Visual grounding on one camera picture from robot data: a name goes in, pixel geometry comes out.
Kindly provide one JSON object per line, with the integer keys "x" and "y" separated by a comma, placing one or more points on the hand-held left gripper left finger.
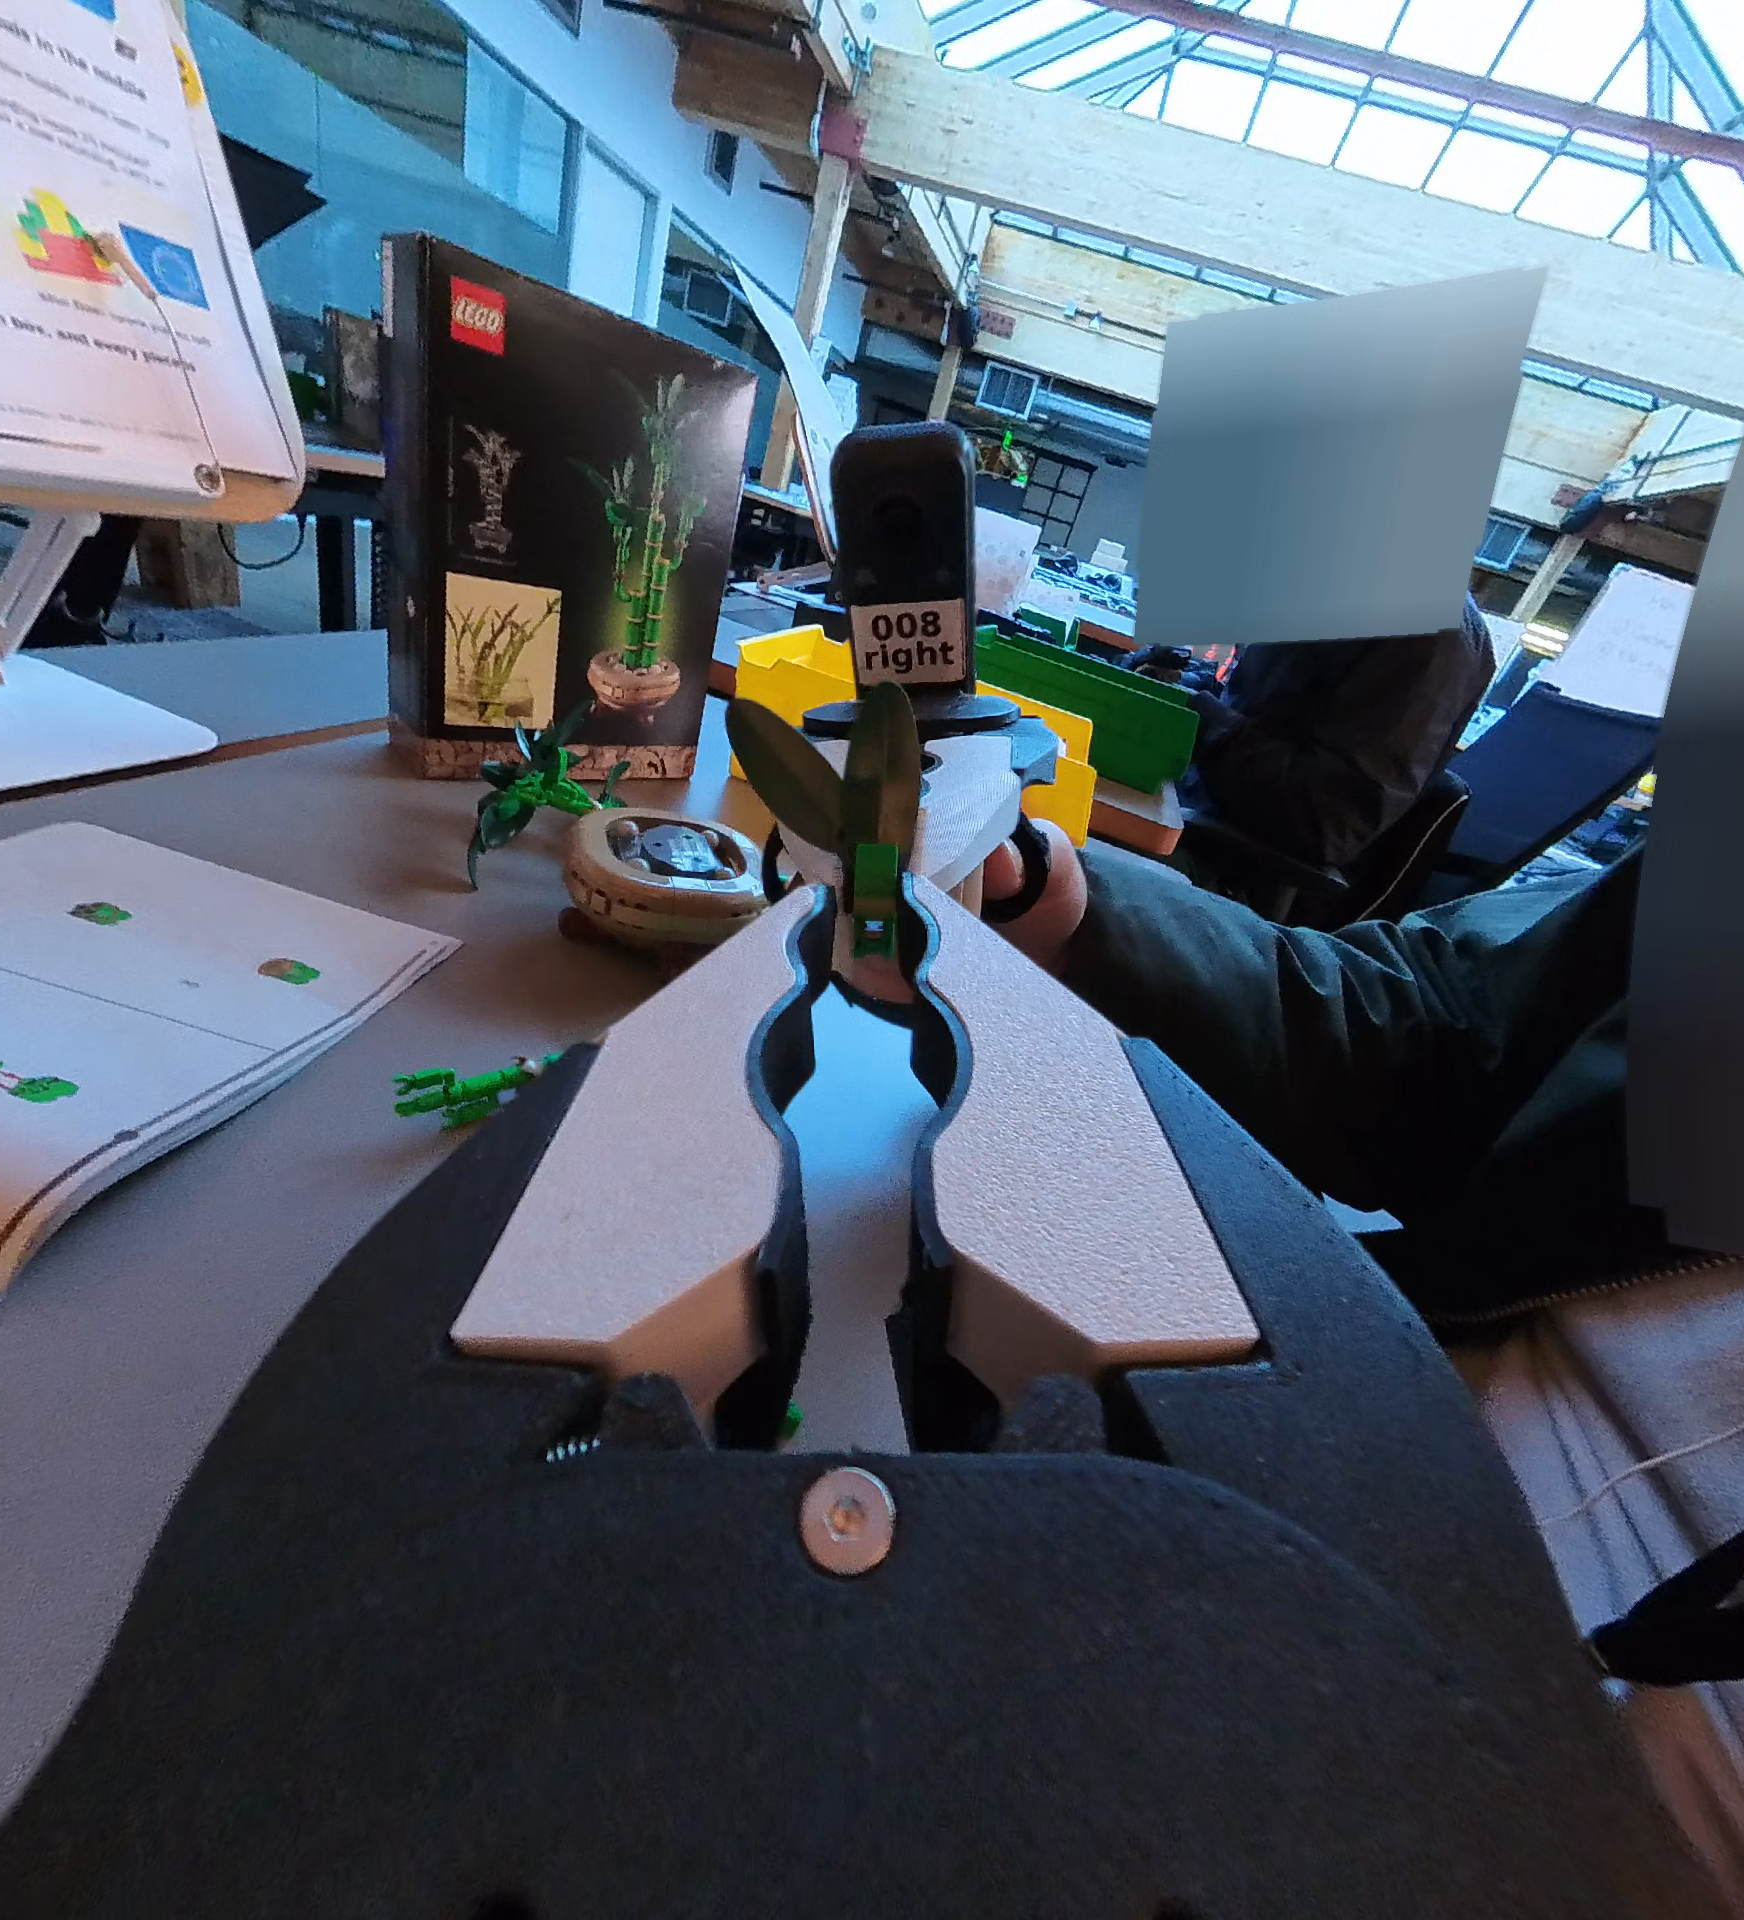
{"x": 616, "y": 1199}

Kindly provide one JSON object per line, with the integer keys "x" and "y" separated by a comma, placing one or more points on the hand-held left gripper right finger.
{"x": 1097, "y": 1199}

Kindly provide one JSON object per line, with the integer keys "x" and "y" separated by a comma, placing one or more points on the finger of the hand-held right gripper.
{"x": 969, "y": 810}
{"x": 815, "y": 863}

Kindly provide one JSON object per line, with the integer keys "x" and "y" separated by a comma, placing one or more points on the dark green toy leaf pair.
{"x": 797, "y": 774}

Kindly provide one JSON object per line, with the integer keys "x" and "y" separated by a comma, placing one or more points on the green toy bamboo stalk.
{"x": 466, "y": 1088}

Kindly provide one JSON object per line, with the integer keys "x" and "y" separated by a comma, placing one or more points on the person's right forearm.
{"x": 1337, "y": 1021}

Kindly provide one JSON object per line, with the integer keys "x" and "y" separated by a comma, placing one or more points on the grey desk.
{"x": 212, "y": 1275}

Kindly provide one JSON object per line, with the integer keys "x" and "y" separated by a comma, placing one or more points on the person's right hand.
{"x": 1059, "y": 908}

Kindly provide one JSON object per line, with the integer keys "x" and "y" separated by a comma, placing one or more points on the tan toy plant pot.
{"x": 662, "y": 901}

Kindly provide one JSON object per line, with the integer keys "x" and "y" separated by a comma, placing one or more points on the brown tray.
{"x": 1135, "y": 818}

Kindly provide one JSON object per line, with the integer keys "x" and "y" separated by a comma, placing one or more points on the green plastic bin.
{"x": 1111, "y": 705}

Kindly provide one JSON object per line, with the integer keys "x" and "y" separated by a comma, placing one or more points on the yellow plastic bin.
{"x": 790, "y": 676}

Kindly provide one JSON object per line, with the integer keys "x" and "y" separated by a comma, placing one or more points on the leafy green toy stem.
{"x": 526, "y": 787}

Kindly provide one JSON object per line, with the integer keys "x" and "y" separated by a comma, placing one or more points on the black toy set box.
{"x": 556, "y": 450}

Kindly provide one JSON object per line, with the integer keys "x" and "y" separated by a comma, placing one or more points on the open instruction booklet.
{"x": 136, "y": 1021}

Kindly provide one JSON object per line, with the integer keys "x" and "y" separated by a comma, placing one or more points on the blue chair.
{"x": 1547, "y": 766}

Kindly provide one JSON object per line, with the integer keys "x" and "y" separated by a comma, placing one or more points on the printed instruction sheet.
{"x": 62, "y": 226}

